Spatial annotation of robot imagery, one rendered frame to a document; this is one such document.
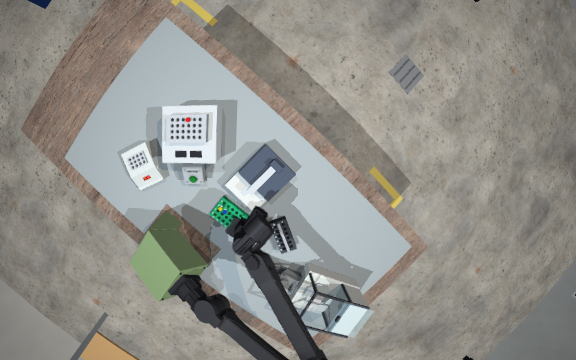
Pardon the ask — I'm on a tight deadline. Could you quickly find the grey bench mat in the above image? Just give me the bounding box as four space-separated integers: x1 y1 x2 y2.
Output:
65 17 412 334

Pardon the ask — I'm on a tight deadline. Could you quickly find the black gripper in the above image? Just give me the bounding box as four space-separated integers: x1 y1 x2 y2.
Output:
226 216 246 238

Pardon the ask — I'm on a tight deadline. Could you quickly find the green tube rack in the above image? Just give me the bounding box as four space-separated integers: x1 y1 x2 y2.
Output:
209 196 250 228

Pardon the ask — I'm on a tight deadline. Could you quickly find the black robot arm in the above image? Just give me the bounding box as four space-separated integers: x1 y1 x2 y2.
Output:
168 206 328 360

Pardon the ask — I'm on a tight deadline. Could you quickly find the white dry block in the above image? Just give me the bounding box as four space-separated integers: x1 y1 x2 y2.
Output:
121 141 166 190

